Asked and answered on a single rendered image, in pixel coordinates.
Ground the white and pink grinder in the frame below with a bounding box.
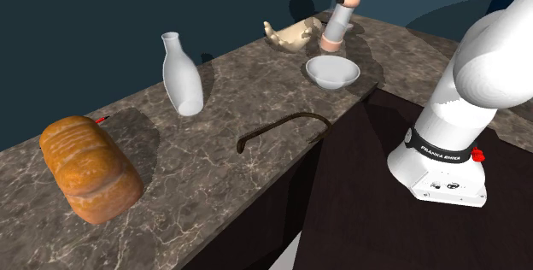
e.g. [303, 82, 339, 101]
[319, 0, 361, 53]

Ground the beige hand-shaped figure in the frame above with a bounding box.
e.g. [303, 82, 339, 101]
[263, 16, 324, 52]

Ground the white bowl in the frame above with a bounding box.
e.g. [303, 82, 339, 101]
[305, 55, 361, 91]

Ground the dark brown curved bar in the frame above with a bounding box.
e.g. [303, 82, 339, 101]
[236, 112, 334, 156]

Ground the white bottle vase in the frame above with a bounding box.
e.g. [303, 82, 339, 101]
[161, 31, 205, 117]

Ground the dark robot stand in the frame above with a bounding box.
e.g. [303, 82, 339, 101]
[181, 87, 533, 270]

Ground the brown bread loaf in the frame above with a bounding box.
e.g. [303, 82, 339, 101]
[38, 114, 145, 226]

